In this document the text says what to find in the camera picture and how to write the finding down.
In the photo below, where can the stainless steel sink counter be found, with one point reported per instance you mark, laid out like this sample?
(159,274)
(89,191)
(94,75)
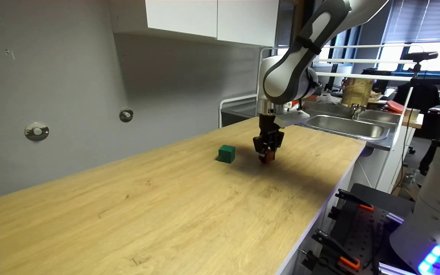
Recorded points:
(347,127)

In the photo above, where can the orange block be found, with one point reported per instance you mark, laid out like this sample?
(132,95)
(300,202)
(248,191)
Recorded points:
(266,158)

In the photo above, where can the camera on tripod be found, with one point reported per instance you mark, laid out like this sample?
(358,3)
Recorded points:
(418,58)

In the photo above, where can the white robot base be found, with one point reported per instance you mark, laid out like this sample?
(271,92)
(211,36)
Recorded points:
(436,204)

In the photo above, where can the black office chair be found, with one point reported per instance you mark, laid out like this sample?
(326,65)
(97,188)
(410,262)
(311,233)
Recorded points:
(418,94)

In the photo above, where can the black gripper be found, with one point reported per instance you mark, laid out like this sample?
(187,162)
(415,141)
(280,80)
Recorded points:
(268,129)

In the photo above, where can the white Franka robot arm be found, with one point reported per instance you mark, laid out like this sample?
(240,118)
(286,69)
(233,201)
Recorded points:
(306,51)

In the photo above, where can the black clamp with orange tip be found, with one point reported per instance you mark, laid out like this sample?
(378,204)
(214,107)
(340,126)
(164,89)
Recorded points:
(335,252)
(355,201)

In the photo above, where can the round silver wall outlet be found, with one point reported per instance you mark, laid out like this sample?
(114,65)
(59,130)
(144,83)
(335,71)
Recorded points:
(126,115)
(37,132)

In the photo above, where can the green block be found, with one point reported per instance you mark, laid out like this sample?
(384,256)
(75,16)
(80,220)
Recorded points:
(227,153)

